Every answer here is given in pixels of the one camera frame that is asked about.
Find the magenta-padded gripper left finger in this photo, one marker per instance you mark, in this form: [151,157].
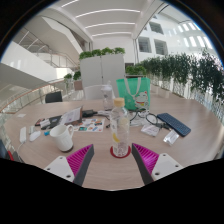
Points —
[63,166]

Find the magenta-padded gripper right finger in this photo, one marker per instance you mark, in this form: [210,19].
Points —
[163,165]

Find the clear lemon water bottle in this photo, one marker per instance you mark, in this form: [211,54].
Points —
[120,130]

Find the white ceramic mug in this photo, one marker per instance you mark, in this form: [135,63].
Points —
[61,138]

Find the clear plastic packet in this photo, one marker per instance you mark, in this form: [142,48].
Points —
[171,137]

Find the white tissue packet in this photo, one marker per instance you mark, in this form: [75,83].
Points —
[150,130]

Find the white computer mouse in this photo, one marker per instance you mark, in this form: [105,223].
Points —
[34,136]

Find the dark notebook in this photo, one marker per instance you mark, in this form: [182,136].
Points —
[50,121]

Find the colourful sticker sheet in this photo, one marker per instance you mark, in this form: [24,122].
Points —
[89,125]

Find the open white booklet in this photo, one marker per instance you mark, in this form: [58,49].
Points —
[71,116]

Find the flat round red coaster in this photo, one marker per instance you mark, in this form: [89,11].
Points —
[113,155]

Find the white power strip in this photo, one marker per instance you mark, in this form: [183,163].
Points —
[23,135]

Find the black flat device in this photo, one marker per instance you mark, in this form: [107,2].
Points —
[89,113]

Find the black office chair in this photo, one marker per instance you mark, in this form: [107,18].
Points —
[53,97]

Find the green cat-print tote bag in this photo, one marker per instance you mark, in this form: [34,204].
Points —
[133,93]

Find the white chair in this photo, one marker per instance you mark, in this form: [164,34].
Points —
[93,92]

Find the clear shaker bottle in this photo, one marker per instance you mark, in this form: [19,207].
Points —
[107,98]

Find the small potted plants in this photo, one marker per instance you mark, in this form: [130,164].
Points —
[77,76]

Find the row of green potted trees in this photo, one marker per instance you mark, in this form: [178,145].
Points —
[186,70]

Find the white planter cabinet with greenery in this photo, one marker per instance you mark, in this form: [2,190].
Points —
[101,71]

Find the long ceiling light strips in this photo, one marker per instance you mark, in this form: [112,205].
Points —
[106,13]

